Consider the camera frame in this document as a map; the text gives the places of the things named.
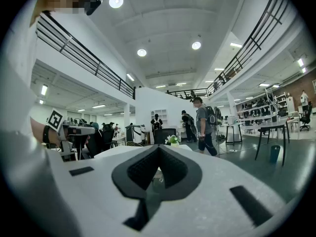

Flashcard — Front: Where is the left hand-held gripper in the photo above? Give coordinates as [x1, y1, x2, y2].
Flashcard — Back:
[46, 107, 96, 162]

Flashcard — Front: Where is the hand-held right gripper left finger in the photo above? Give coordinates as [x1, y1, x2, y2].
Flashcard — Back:
[111, 144, 160, 200]

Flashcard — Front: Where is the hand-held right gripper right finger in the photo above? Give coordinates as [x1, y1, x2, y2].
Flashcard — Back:
[158, 144, 203, 202]

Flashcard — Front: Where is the person's left forearm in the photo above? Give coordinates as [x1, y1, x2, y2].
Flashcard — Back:
[30, 117, 61, 150]

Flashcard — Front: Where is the potted plant with white flowers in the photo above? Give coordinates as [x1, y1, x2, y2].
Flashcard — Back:
[164, 134, 181, 147]

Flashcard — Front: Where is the black and white machine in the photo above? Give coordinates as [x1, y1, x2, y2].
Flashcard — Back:
[125, 124, 147, 146]

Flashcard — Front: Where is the person's white shirt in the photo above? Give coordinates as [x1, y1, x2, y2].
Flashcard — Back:
[0, 8, 83, 237]

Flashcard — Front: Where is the white cubby shelf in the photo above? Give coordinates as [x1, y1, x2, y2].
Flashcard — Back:
[150, 109, 168, 123]

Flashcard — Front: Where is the black balcony railing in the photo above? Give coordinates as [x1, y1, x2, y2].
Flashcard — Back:
[206, 0, 290, 99]
[36, 11, 136, 100]

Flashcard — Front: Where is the blue-green waste bin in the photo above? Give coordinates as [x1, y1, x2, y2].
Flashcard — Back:
[270, 144, 281, 164]

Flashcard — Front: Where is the black metal table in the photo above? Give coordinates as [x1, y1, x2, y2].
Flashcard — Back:
[255, 123, 290, 167]

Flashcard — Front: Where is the long shelving with dark items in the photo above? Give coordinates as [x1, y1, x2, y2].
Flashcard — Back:
[236, 92, 290, 123]

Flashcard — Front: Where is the black office chair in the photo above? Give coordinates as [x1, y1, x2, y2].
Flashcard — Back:
[299, 104, 313, 132]

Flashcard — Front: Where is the black wrist strap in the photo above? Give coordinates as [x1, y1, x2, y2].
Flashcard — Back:
[42, 124, 54, 144]

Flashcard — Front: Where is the white table with black frame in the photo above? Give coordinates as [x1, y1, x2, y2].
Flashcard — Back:
[218, 121, 244, 145]

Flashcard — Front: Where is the black head-worn camera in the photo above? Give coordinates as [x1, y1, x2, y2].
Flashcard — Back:
[85, 0, 103, 16]

